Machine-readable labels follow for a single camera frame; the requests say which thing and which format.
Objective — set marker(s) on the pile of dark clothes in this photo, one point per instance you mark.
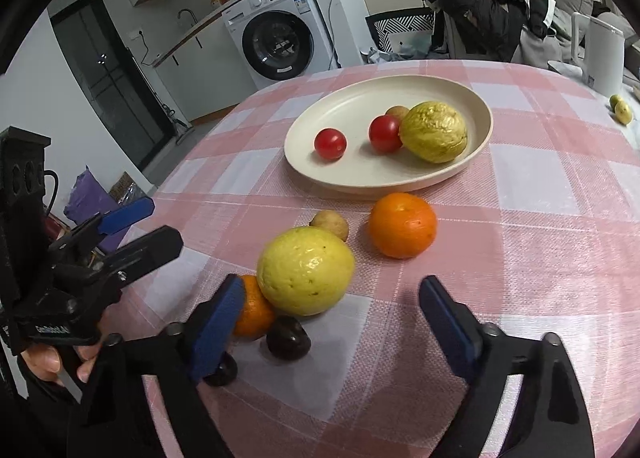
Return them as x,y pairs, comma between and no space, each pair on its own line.
519,31

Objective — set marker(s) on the small yellow fruit on side table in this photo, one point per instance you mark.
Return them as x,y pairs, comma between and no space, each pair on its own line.
621,110

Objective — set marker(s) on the smooth yellow lemon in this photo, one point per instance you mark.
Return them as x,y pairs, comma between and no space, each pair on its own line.
305,271

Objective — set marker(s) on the pink checked tablecloth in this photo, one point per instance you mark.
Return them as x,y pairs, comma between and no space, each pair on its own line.
540,233

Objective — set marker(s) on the cream round plate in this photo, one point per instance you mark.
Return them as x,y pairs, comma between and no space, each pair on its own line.
364,171

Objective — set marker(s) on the white washing machine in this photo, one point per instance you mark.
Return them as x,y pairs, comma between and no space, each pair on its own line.
280,39

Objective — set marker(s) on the dark glass door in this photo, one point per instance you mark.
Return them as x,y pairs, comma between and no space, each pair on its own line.
111,80

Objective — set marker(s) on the kitchen faucet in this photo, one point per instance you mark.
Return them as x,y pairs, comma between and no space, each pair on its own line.
186,19

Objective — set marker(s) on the dark plum left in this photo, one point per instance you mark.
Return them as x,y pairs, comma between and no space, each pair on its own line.
225,372

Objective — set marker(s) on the grey sofa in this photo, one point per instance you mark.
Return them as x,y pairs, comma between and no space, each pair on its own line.
555,46

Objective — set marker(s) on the red tomato front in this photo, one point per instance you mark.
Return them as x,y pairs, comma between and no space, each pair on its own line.
330,144

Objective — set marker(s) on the rough yellow-green citrus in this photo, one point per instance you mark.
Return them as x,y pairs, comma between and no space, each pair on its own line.
434,131

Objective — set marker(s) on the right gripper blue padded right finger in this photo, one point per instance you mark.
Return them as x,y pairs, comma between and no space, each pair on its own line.
550,418

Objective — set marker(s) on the person's left hand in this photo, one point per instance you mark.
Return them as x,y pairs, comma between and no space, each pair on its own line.
45,362

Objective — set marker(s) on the white lower cabinets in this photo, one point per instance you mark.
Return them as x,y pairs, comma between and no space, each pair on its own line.
207,73

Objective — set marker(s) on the white electric kettle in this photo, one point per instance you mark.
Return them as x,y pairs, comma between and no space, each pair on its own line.
598,49

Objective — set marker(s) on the orange tangerine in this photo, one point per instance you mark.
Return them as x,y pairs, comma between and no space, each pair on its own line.
402,226
257,314

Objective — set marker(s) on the dark plum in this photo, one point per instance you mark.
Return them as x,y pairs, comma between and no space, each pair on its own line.
287,339
225,372

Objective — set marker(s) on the black mesh chair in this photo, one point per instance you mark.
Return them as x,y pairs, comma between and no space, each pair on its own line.
406,32

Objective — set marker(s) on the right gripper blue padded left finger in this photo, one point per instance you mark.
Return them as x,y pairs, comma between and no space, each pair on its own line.
115,417

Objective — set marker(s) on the small brown longan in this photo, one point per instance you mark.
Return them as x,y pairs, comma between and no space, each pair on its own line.
398,111
332,222

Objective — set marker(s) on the red tomato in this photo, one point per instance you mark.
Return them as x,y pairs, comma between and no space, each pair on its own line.
330,144
384,134

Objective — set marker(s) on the dark plum right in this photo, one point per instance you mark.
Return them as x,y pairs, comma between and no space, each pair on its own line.
287,339

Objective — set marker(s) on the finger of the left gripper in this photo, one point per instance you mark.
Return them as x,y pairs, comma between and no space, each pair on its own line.
129,263
120,220

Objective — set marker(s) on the purple bag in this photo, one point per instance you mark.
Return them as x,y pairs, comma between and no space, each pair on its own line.
87,198

